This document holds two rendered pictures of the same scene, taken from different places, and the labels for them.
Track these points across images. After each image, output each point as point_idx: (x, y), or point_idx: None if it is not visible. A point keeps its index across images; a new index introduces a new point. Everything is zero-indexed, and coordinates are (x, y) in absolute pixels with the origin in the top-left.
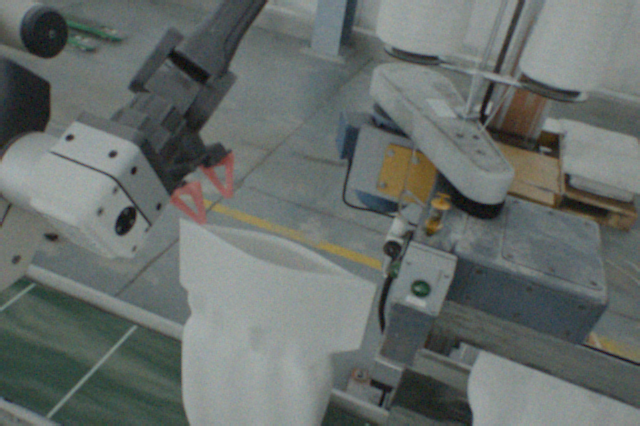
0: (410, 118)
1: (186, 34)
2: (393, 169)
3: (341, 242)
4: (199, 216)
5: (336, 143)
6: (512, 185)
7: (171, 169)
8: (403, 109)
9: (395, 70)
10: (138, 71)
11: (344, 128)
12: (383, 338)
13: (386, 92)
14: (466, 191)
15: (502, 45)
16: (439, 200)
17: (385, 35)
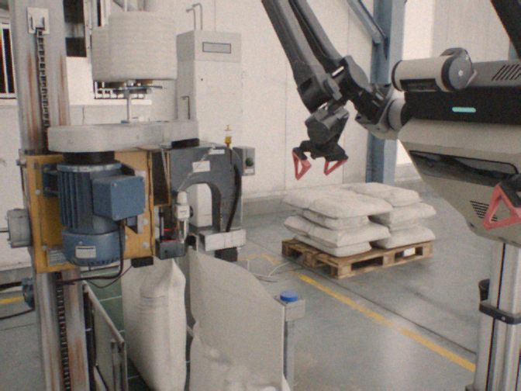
0: (160, 130)
1: (342, 57)
2: None
3: None
4: (327, 168)
5: (121, 216)
6: (144, 146)
7: (339, 146)
8: (153, 129)
9: (86, 127)
10: (364, 74)
11: (143, 180)
12: (241, 216)
13: (133, 132)
14: (198, 134)
15: (47, 87)
16: (228, 129)
17: (175, 73)
